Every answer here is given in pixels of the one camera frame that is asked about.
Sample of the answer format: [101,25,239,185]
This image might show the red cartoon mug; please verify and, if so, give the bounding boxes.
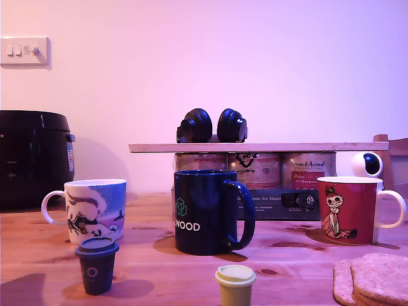
[316,175,408,246]

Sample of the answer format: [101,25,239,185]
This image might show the wooden shelf board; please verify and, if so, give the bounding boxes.
[128,142,391,155]

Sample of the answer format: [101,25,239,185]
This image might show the small yellow lidded cup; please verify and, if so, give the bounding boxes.
[214,265,257,306]

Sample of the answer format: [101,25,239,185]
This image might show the small dark lidded cup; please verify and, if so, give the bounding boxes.
[74,236,120,296]

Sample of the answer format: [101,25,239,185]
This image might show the pet food can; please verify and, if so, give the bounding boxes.
[226,152,282,191]
[174,152,228,172]
[280,152,338,190]

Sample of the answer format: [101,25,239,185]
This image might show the black headphones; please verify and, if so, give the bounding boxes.
[176,107,249,144]

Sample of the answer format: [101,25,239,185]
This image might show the navy Elwood mug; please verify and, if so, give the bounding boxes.
[173,169,257,256]

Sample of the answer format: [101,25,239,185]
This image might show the cardboard can tray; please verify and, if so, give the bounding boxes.
[170,186,322,222]

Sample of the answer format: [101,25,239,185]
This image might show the white illustrated mug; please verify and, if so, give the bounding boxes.
[41,178,128,246]

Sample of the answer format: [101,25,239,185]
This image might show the black rice cooker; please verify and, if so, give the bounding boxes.
[0,110,77,212]

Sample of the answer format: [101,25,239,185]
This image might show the cork coaster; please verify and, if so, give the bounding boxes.
[352,289,408,306]
[333,259,357,306]
[349,252,408,303]

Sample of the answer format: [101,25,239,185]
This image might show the white security camera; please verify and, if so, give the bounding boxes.
[350,151,384,179]

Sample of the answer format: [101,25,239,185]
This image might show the white wall light switch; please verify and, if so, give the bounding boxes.
[0,36,52,69]

